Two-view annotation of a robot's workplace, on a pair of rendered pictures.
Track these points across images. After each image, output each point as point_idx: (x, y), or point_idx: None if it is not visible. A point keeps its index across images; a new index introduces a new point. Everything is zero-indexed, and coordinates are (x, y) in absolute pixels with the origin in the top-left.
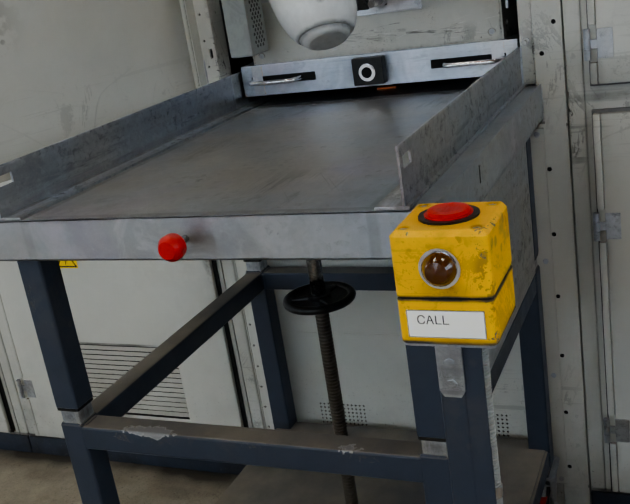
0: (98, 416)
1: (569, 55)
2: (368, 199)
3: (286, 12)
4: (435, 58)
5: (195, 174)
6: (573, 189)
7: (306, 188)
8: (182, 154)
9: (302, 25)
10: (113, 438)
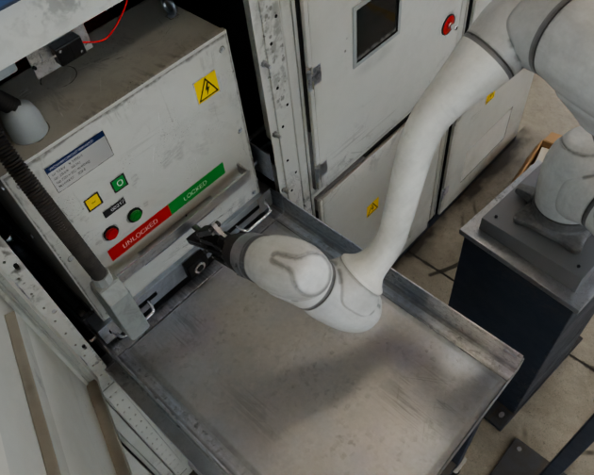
0: None
1: (304, 182)
2: (483, 376)
3: (363, 327)
4: (229, 228)
5: (330, 440)
6: None
7: (433, 394)
8: (250, 434)
9: (373, 325)
10: None
